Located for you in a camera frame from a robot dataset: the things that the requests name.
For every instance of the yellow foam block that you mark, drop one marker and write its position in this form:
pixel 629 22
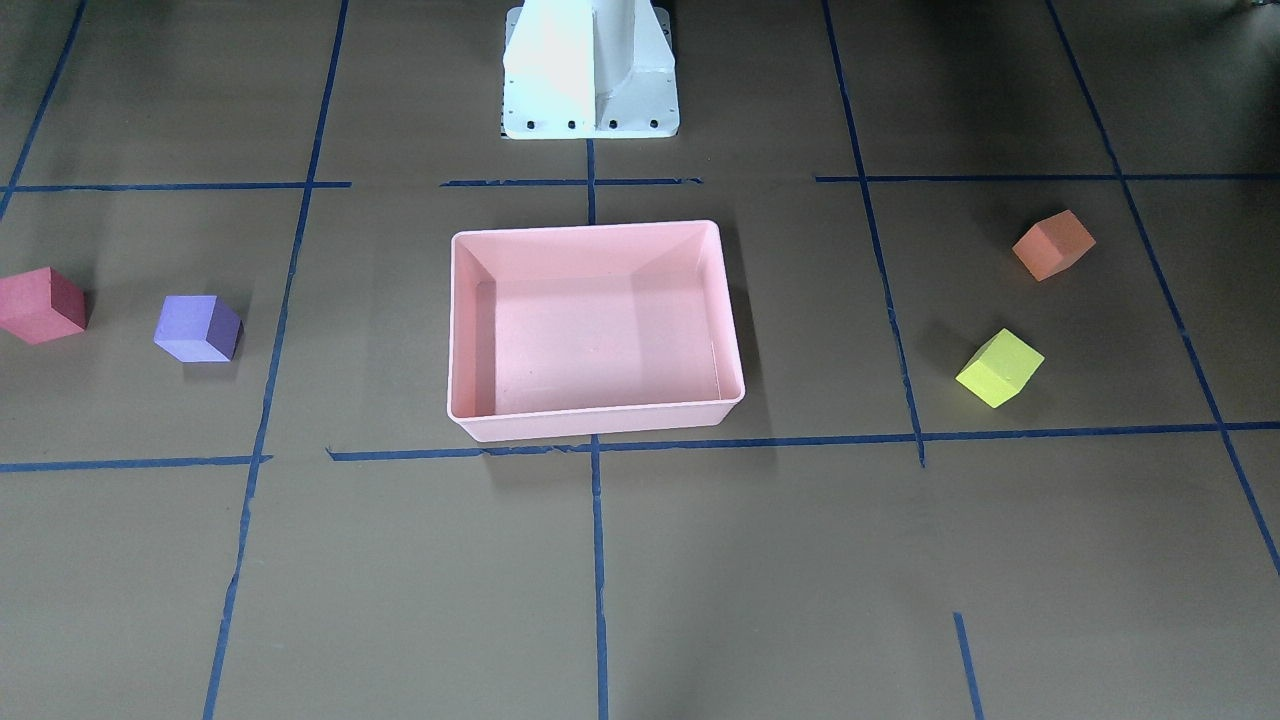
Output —
pixel 1000 368

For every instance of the red foam block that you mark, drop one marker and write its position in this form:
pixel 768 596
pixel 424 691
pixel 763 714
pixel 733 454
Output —
pixel 41 306

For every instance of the pink plastic bin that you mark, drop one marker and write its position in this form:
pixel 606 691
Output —
pixel 591 329

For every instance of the orange foam block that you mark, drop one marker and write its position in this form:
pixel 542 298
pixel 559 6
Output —
pixel 1053 244

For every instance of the purple foam block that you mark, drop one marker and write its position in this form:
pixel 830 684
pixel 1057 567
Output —
pixel 198 329

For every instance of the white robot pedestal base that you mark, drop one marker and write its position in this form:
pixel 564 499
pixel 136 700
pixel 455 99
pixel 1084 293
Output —
pixel 589 69

